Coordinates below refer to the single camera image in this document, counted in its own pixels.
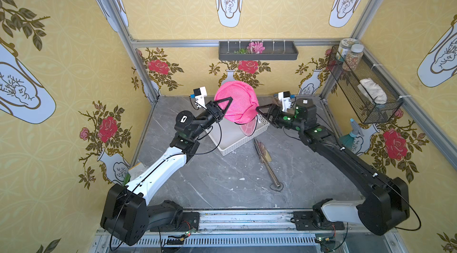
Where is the grain filled jar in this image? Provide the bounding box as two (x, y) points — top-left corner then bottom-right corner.
(343, 44), (364, 71)

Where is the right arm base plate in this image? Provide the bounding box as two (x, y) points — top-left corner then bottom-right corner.
(290, 211), (346, 231)

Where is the white crumpled cloth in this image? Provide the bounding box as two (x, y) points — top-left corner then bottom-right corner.
(129, 162), (148, 180)

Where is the white plastic basket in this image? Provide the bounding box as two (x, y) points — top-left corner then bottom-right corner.
(207, 115), (270, 156)

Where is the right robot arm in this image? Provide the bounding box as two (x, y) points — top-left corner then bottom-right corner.
(256, 100), (411, 236)

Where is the beige cloth in basket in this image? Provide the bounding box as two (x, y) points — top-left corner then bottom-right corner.
(358, 78), (387, 104)

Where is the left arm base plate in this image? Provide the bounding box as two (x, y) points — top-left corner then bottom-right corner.
(172, 211), (200, 232)

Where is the aluminium mounting rail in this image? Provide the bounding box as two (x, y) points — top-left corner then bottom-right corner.
(96, 209), (397, 234)

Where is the black wire wall basket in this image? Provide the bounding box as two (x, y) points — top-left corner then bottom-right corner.
(328, 46), (403, 124)

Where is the pink artificial flower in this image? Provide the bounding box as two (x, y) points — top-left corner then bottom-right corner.
(248, 41), (265, 54)

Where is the teal spray bottle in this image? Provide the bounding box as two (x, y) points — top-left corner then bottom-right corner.
(339, 118), (364, 149)

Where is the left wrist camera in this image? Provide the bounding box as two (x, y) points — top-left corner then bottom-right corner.
(189, 87), (207, 110)

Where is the white lid jar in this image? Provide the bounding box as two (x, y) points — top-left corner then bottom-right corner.
(335, 38), (359, 62)

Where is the grey wall shelf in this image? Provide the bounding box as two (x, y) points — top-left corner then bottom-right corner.
(219, 40), (299, 61)

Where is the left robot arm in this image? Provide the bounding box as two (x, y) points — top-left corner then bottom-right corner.
(101, 97), (233, 246)

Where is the pink mesh laundry bag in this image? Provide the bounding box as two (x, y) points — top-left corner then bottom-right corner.
(215, 81), (259, 124)

